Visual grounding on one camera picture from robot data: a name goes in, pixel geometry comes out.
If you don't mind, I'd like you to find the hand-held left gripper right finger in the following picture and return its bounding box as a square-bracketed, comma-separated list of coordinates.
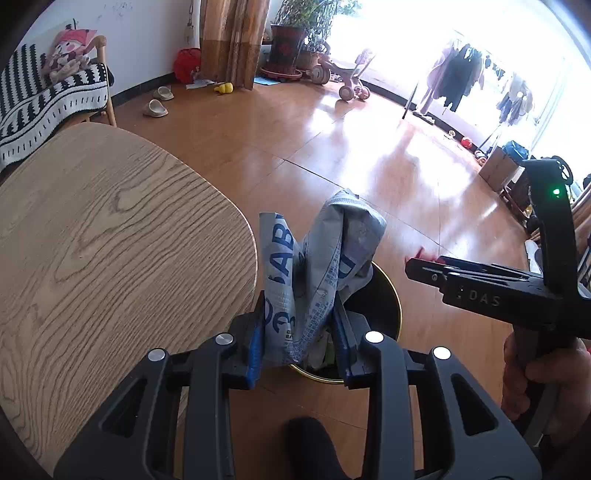
[332, 293, 542, 480]

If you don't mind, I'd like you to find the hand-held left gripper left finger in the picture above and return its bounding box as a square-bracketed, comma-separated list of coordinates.
[53, 291, 266, 480]

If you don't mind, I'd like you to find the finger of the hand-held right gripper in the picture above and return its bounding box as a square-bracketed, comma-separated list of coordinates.
[438, 255, 543, 280]
[405, 257, 462, 291]

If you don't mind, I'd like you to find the black bin with gold rim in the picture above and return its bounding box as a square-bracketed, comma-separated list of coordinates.
[288, 261, 403, 384]

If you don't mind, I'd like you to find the grey blue-printed plastic bag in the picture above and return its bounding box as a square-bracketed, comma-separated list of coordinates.
[259, 188, 387, 367]

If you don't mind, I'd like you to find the person's right hand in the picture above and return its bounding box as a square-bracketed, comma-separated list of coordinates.
[501, 330, 591, 437]

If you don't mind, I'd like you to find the cardboard box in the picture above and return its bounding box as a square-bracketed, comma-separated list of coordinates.
[479, 147, 520, 192]

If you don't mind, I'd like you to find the blue bag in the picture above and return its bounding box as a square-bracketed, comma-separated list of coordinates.
[501, 141, 529, 164]

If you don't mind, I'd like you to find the clothes rack with clothes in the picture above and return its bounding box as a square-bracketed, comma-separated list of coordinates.
[402, 32, 536, 127]

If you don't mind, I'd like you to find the pink child tricycle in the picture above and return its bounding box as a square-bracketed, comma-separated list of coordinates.
[310, 50, 372, 101]

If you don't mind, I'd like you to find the dark red plant pot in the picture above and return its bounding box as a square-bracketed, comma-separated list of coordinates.
[261, 25, 306, 84]

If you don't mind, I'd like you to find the green potted plant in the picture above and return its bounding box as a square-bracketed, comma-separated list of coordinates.
[272, 0, 361, 51]

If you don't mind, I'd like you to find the red bag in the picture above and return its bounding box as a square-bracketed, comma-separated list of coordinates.
[174, 47, 202, 85]

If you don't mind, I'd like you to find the brown patterned curtain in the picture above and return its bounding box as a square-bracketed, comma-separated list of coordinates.
[199, 0, 271, 90]

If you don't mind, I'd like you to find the black white striped blanket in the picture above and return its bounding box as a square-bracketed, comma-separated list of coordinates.
[0, 44, 112, 169]

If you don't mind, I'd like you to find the beige plush toy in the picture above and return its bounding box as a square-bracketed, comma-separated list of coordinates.
[41, 41, 93, 85]

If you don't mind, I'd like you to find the wooden sofa frame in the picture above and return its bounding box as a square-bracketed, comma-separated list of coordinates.
[83, 36, 118, 127]

